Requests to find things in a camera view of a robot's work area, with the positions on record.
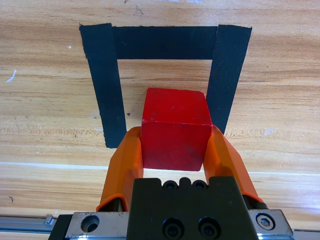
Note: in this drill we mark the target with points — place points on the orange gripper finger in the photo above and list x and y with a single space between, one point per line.
225 160
122 165

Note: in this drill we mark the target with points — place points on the black tape square outline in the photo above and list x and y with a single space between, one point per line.
162 42

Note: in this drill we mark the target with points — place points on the red cube block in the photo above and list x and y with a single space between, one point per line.
175 130

